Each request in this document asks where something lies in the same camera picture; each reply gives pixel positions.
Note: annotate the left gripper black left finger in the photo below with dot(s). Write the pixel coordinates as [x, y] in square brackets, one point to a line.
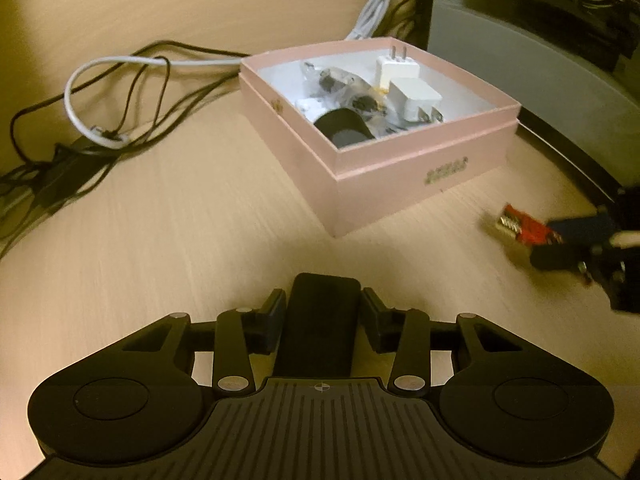
[264, 325]

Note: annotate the white charger cube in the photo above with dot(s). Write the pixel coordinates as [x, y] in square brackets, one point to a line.
[414, 100]
[394, 64]

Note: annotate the black remote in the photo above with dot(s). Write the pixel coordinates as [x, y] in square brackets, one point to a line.
[319, 330]

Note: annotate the black rounded case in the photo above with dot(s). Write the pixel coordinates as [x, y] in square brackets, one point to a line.
[343, 128]

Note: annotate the red lighter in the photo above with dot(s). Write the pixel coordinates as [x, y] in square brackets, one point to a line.
[525, 229]

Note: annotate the black power adapter brick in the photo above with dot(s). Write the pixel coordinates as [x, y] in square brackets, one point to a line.
[71, 168]

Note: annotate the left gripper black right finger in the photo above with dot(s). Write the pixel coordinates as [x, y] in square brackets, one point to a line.
[383, 325]

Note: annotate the pink cardboard box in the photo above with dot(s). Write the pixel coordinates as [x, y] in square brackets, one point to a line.
[350, 187]

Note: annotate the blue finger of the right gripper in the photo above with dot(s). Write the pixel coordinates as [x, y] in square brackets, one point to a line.
[584, 230]
[572, 257]

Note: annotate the computer case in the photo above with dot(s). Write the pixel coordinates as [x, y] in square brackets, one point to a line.
[593, 119]

